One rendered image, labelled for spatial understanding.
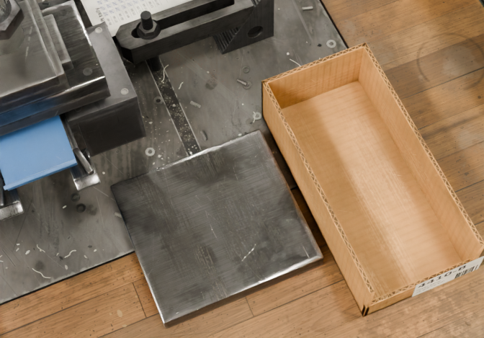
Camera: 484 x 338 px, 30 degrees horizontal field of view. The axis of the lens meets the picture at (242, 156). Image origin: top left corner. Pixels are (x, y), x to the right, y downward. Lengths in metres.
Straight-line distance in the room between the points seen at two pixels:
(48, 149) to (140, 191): 0.11
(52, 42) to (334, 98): 0.33
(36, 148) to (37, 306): 0.16
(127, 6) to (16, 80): 0.23
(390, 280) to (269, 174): 0.16
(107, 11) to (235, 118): 0.19
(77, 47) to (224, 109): 0.19
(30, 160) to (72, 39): 0.12
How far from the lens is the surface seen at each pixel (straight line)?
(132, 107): 0.93
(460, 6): 1.10
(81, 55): 0.89
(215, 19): 0.98
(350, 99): 1.00
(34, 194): 0.98
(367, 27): 1.06
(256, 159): 0.95
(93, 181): 0.88
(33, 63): 0.84
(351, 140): 0.98
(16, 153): 0.90
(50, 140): 0.90
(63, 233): 0.95
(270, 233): 0.91
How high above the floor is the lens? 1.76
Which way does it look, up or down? 62 degrees down
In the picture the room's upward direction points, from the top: 3 degrees counter-clockwise
